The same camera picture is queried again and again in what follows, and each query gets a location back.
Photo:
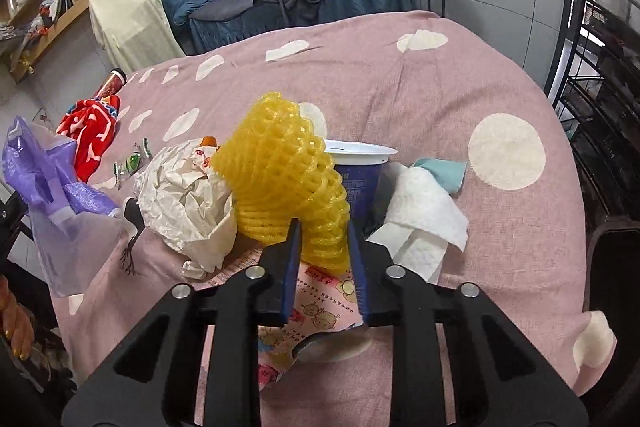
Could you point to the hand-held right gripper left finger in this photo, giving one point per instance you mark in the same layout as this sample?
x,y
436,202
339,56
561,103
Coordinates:
x,y
291,279

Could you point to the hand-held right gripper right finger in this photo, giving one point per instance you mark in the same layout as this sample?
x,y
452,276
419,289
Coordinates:
x,y
358,279

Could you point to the yellow foam fruit net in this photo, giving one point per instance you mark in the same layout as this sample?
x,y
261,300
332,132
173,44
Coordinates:
x,y
280,167

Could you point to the orange peel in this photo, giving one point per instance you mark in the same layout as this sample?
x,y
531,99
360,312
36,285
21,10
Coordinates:
x,y
207,141

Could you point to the person's left hand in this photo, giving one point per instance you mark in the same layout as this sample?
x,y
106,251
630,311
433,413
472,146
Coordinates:
x,y
17,327

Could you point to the cartoon printed wrapper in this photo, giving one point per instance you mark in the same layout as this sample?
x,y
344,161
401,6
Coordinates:
x,y
325,307

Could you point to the white paper towel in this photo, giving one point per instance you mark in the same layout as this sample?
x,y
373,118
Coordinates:
x,y
422,212

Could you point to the blue yogurt cup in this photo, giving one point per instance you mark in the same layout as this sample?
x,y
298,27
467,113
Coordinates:
x,y
358,179

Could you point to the teal cloth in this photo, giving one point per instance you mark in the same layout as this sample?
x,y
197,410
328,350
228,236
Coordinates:
x,y
447,174

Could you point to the crumpled white paper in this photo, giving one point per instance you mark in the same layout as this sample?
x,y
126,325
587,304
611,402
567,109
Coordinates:
x,y
175,202

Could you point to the pink dotted blanket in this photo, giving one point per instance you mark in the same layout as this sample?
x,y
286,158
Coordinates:
x,y
400,97

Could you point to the green candy wrapper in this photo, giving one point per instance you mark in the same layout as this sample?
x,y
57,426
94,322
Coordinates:
x,y
131,163

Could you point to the red patterned bag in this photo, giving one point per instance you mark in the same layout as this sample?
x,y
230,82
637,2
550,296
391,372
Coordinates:
x,y
90,132

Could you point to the dark bin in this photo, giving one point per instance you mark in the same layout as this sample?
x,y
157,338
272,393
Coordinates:
x,y
615,267

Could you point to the red label bottle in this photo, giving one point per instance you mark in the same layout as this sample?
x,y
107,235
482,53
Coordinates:
x,y
113,84

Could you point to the purple plastic bag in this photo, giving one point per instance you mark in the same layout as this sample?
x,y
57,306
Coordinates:
x,y
45,177

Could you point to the blue massage bed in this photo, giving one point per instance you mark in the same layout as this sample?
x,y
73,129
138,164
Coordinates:
x,y
370,2

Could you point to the cream cloth cover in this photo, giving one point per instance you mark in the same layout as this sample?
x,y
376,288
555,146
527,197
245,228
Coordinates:
x,y
130,22

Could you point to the black metal rack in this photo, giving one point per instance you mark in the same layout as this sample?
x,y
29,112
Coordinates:
x,y
600,57

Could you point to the black metal frame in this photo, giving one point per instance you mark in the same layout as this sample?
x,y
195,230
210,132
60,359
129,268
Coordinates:
x,y
11,219

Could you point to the white wall notice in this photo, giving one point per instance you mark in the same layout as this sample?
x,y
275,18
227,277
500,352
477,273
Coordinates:
x,y
42,117

